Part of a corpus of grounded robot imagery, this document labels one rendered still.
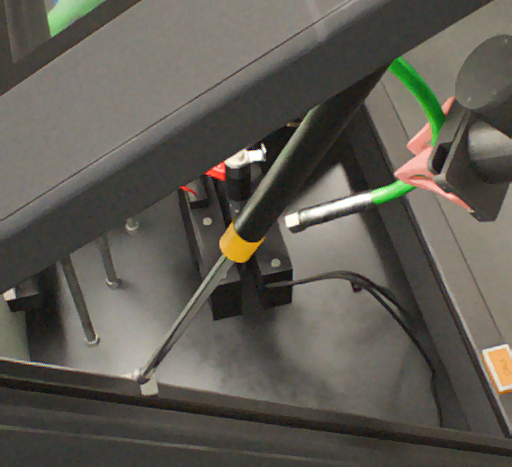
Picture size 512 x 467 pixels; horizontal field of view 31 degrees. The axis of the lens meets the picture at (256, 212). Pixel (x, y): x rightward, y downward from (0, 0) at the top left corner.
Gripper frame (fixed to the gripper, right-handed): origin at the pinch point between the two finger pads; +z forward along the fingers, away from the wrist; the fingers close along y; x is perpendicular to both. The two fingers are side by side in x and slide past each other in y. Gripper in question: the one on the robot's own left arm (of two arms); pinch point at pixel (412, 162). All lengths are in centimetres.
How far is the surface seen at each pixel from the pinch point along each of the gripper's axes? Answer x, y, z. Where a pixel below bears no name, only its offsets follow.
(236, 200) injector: -2.1, 3.0, 23.8
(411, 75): -9.0, -0.9, -8.0
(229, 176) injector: -5.3, 2.3, 21.5
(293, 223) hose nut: -1.2, 6.2, 12.2
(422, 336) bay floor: 31.8, 1.4, 27.3
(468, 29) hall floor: 90, -127, 126
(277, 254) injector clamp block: 7.9, 3.5, 28.3
